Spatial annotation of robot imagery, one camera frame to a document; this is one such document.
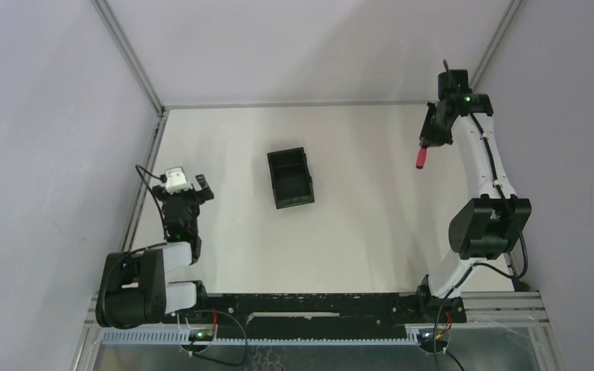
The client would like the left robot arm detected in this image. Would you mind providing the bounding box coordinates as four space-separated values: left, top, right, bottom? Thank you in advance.
95 168 214 329

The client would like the controller board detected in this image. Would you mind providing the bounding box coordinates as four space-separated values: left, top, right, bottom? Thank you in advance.
417 332 450 355
188 330 216 342

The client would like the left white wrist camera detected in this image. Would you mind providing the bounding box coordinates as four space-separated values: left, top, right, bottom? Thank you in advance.
164 166 192 194

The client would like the right controller board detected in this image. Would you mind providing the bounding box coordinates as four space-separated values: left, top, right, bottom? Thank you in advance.
417 332 450 355

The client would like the left black cable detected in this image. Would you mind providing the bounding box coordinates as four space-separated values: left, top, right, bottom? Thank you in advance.
135 164 170 242

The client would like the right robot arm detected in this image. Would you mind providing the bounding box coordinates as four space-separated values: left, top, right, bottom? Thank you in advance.
415 69 531 322

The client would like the black plastic bin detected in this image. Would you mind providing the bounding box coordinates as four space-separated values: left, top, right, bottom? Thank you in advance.
267 147 315 209

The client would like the left controller board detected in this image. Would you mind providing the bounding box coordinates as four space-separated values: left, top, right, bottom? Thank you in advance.
188 330 216 342

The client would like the aluminium frame front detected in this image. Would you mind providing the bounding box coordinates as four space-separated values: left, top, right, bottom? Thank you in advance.
72 291 565 370

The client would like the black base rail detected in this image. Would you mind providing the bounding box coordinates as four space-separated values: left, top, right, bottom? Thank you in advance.
186 292 467 342

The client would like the red handled screwdriver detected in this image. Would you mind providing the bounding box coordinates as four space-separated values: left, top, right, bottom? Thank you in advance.
415 147 428 169

